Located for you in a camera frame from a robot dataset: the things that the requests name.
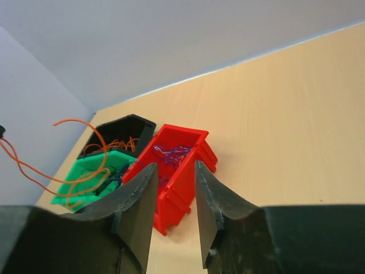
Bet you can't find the dark blue wire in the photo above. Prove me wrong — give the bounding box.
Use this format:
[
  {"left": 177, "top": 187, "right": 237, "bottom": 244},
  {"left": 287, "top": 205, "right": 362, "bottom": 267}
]
[{"left": 113, "top": 145, "right": 197, "bottom": 186}]

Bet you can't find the red bin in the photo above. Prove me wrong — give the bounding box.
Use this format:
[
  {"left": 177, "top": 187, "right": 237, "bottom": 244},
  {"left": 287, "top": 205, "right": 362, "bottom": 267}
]
[{"left": 122, "top": 124, "right": 218, "bottom": 236}]

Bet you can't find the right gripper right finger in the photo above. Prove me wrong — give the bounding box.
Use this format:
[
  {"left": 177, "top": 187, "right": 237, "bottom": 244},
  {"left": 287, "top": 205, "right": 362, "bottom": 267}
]
[{"left": 195, "top": 161, "right": 364, "bottom": 273}]

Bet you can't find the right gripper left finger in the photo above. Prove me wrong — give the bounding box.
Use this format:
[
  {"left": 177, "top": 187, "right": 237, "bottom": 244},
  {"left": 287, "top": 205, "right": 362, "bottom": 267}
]
[{"left": 1, "top": 163, "right": 158, "bottom": 273}]

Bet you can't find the black cable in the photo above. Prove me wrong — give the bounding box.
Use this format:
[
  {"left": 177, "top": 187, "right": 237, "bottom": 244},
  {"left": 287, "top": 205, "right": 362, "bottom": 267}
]
[{"left": 94, "top": 176, "right": 120, "bottom": 196}]

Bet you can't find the green bin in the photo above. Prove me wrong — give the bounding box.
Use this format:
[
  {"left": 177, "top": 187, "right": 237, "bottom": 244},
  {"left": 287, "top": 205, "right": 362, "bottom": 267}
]
[{"left": 51, "top": 151, "right": 136, "bottom": 212}]

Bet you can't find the black bin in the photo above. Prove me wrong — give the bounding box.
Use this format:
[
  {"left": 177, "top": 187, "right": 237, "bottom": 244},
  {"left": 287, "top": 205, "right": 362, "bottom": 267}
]
[{"left": 76, "top": 114, "right": 157, "bottom": 160}]

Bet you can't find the blue white twisted wire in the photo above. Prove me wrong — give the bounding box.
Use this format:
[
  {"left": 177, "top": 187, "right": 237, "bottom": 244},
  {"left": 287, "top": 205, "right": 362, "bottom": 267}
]
[{"left": 152, "top": 144, "right": 194, "bottom": 169}]

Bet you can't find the orange wire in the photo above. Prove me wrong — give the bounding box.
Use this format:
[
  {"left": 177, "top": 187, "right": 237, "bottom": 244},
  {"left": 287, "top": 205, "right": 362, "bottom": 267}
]
[{"left": 0, "top": 118, "right": 140, "bottom": 209}]

